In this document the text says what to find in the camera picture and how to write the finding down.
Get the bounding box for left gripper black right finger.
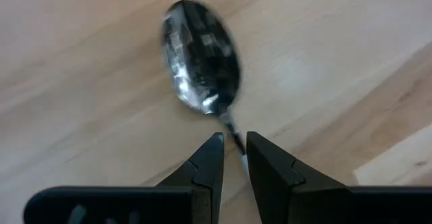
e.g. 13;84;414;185
246;132;432;224

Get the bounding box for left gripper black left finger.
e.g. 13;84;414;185
23;132;225;224

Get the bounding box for all silver metal spoon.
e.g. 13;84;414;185
161;0;250;181

